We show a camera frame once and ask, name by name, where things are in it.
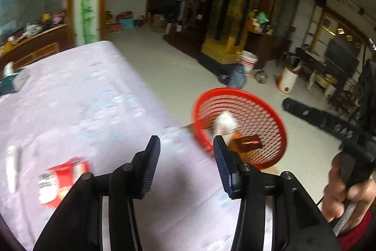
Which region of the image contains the red white carton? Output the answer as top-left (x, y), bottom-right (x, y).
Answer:
top-left (38, 157), bottom-right (90, 209)

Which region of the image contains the dark red snack wrapper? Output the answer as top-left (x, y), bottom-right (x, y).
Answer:
top-left (235, 135), bottom-right (263, 153)

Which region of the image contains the white small tube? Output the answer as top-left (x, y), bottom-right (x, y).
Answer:
top-left (5, 145), bottom-right (20, 194)

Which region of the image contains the person's right hand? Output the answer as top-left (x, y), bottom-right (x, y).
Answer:
top-left (322, 153), bottom-right (375, 234)

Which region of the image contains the cardboard sheet on floor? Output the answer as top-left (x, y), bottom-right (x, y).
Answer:
top-left (261, 166), bottom-right (280, 175)

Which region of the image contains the white orange jug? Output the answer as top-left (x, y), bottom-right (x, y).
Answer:
top-left (277, 66), bottom-right (302, 94)

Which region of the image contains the red plastic mesh basket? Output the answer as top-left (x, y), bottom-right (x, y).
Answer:
top-left (192, 87), bottom-right (287, 169)

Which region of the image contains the white plastic bucket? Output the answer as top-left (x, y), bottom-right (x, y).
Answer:
top-left (240, 50), bottom-right (258, 75)

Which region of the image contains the dark green tissue box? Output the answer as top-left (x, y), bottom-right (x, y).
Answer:
top-left (0, 62), bottom-right (30, 96)

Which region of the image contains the wooden counter with clutter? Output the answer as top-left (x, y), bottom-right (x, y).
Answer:
top-left (1, 11), bottom-right (73, 72)

